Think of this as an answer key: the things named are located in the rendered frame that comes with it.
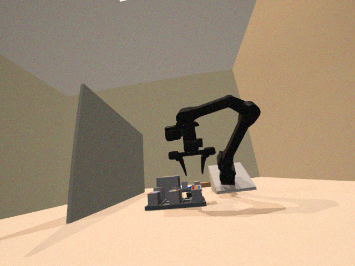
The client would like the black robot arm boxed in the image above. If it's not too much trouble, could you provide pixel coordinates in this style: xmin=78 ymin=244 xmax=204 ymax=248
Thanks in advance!
xmin=165 ymin=95 xmax=260 ymax=185

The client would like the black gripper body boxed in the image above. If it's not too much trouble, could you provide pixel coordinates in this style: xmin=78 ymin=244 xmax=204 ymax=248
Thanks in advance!
xmin=168 ymin=135 xmax=216 ymax=160

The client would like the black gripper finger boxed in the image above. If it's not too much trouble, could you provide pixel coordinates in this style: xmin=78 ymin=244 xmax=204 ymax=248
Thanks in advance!
xmin=176 ymin=158 xmax=187 ymax=176
xmin=201 ymin=155 xmax=209 ymax=174

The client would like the grey flat panel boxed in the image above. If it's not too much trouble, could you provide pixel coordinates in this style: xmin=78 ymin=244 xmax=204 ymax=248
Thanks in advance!
xmin=66 ymin=84 xmax=145 ymax=224

